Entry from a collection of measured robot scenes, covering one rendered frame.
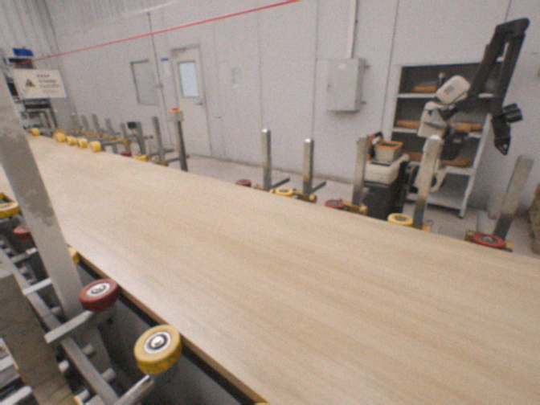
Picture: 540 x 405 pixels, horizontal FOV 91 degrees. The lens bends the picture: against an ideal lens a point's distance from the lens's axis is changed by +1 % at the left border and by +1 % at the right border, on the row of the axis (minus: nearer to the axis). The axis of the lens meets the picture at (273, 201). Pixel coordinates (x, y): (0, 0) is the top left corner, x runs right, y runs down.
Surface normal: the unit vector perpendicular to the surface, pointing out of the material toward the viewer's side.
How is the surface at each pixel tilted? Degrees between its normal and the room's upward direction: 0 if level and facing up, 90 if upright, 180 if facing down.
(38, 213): 90
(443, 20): 90
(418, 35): 90
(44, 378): 90
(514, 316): 0
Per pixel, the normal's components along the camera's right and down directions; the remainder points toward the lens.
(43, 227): 0.80, 0.22
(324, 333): -0.02, -0.92
